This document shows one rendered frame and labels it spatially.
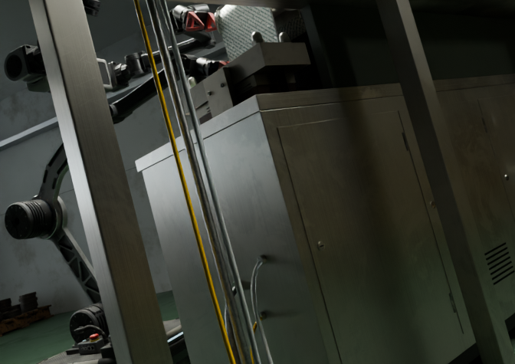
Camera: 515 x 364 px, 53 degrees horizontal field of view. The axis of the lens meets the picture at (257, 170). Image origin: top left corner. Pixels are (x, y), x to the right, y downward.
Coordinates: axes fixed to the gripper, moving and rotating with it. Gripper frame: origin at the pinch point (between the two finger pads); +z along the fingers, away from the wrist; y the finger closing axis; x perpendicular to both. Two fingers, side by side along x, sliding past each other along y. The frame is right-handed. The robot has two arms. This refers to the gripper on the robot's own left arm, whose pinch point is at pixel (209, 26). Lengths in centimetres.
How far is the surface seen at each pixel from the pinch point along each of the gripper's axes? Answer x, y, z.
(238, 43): 1.0, 5.2, 23.6
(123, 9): -73, -148, -357
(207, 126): -14, 30, 47
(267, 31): 7.9, 5.0, 35.5
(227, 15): 7.6, 5.3, 16.2
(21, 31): -109, -60, -399
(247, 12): 10.8, 5.2, 25.0
